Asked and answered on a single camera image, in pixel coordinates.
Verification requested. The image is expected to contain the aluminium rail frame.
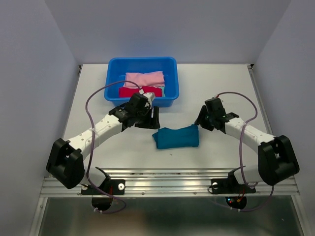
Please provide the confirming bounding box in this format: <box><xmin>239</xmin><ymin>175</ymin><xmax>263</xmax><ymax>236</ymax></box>
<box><xmin>38</xmin><ymin>64</ymin><xmax>303</xmax><ymax>236</ymax></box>

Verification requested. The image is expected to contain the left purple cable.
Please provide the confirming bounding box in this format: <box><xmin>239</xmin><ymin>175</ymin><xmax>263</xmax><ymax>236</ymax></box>
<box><xmin>85</xmin><ymin>80</ymin><xmax>143</xmax><ymax>214</ymax></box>

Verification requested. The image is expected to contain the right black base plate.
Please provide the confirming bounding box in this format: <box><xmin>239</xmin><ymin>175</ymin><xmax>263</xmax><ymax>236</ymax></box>
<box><xmin>208</xmin><ymin>178</ymin><xmax>236</xmax><ymax>195</ymax></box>

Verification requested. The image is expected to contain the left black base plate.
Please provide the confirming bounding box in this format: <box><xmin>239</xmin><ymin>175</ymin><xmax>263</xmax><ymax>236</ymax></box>
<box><xmin>81</xmin><ymin>179</ymin><xmax>126</xmax><ymax>195</ymax></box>

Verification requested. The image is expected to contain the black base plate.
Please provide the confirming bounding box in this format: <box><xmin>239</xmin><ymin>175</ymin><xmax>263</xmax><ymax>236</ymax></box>
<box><xmin>81</xmin><ymin>179</ymin><xmax>126</xmax><ymax>195</ymax></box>
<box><xmin>208</xmin><ymin>178</ymin><xmax>236</xmax><ymax>195</ymax></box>

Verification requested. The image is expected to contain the light teal folded shirt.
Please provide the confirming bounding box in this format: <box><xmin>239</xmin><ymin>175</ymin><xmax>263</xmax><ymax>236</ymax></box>
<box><xmin>159</xmin><ymin>86</ymin><xmax>165</xmax><ymax>97</ymax></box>

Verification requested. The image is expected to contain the teal t shirt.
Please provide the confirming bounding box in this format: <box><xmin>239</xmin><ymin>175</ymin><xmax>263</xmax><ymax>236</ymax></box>
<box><xmin>152</xmin><ymin>124</ymin><xmax>199</xmax><ymax>150</ymax></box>

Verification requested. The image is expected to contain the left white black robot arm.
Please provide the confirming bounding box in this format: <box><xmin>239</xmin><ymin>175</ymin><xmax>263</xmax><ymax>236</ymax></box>
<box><xmin>46</xmin><ymin>92</ymin><xmax>160</xmax><ymax>194</ymax></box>

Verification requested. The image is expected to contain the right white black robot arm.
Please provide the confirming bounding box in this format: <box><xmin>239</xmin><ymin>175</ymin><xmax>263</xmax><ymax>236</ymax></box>
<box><xmin>195</xmin><ymin>98</ymin><xmax>300</xmax><ymax>194</ymax></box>

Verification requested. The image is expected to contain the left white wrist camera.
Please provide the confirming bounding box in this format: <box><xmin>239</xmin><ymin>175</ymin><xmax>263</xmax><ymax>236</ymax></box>
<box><xmin>139</xmin><ymin>89</ymin><xmax>156</xmax><ymax>101</ymax></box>

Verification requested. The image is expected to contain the pink folded t shirt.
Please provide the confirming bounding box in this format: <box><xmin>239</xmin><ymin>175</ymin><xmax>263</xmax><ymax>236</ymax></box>
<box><xmin>126</xmin><ymin>71</ymin><xmax>165</xmax><ymax>87</ymax></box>

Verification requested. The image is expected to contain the blue plastic bin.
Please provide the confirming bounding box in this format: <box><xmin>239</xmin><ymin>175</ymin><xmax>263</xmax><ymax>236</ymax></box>
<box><xmin>104</xmin><ymin>57</ymin><xmax>180</xmax><ymax>107</ymax></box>

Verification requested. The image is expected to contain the red folded t shirt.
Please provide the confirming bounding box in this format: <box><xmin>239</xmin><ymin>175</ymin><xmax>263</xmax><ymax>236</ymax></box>
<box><xmin>119</xmin><ymin>86</ymin><xmax>162</xmax><ymax>98</ymax></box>

